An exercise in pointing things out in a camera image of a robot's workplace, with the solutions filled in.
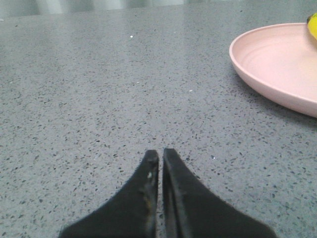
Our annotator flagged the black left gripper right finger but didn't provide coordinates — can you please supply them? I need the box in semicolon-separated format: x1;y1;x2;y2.
162;149;276;238

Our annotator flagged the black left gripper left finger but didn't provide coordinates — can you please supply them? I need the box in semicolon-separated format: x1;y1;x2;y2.
60;150;159;238

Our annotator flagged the yellow banana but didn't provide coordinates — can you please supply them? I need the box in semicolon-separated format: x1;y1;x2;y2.
307;12;317;45

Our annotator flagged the pink plate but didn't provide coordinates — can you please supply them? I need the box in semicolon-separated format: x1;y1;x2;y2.
229;23;317;117

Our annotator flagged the white curtain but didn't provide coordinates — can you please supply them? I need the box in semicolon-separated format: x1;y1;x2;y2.
0;0;317;22

